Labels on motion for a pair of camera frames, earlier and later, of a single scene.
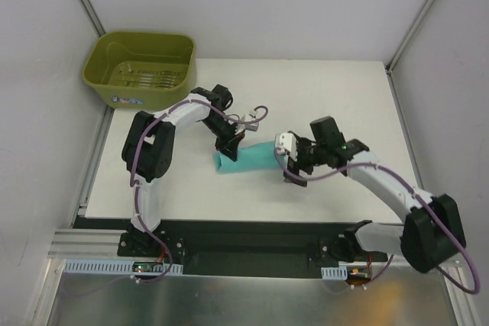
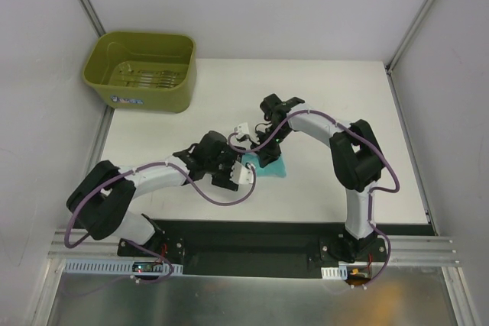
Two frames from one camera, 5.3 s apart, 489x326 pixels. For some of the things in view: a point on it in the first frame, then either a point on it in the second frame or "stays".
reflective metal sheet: (399, 297) stays
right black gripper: (296, 162) → (268, 150)
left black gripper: (230, 143) → (225, 174)
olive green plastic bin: (141, 71) stays
